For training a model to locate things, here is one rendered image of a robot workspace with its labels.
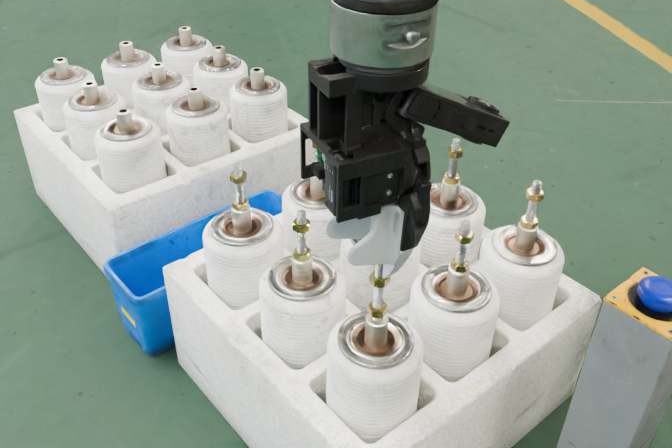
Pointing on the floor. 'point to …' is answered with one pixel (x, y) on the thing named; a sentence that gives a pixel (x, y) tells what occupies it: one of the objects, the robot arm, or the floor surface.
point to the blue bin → (123, 292)
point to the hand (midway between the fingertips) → (389, 258)
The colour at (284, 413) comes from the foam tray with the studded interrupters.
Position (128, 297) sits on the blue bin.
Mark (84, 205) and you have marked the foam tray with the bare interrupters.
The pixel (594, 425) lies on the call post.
